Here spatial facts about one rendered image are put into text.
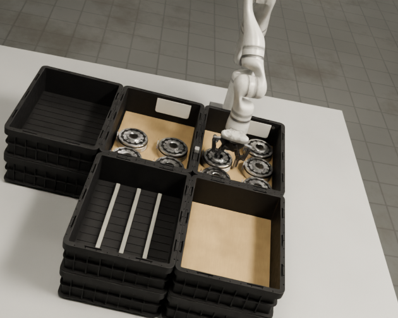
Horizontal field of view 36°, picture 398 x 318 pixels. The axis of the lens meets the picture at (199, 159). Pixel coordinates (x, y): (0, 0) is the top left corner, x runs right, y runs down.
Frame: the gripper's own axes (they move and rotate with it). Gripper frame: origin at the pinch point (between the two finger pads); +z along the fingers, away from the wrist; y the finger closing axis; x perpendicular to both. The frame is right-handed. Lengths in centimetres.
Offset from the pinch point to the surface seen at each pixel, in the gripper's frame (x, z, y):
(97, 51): -188, 85, 97
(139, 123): -10.3, 2.3, 33.6
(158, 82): -61, 15, 36
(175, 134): -10.1, 2.3, 20.0
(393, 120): -208, 85, -111
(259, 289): 59, -8, -16
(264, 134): -19.2, -2.0, -11.3
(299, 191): -14.2, 15.2, -30.4
